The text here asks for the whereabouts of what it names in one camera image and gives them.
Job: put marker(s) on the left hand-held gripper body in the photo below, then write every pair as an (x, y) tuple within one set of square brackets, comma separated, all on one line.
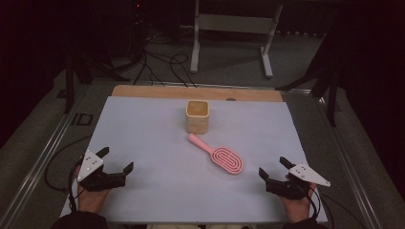
[(90, 165)]

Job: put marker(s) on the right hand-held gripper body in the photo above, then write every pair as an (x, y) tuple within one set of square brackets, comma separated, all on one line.
[(305, 173)]

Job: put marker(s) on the beige square cup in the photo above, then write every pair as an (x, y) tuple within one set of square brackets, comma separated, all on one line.
[(197, 122)]

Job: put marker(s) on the person's left hand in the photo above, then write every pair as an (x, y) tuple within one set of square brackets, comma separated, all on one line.
[(92, 200)]

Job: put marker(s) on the person's right hand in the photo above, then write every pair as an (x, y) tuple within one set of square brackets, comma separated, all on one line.
[(297, 210)]

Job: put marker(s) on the white table mat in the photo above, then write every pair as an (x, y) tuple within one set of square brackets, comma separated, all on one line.
[(178, 191)]

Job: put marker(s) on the black metal stand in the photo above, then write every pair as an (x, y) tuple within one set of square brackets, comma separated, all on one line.
[(332, 95), (69, 82)]

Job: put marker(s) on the white metal stand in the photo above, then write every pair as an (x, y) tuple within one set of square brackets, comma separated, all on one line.
[(234, 24)]

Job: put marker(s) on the aluminium frame rail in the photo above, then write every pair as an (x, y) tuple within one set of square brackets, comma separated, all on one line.
[(38, 165), (347, 159)]

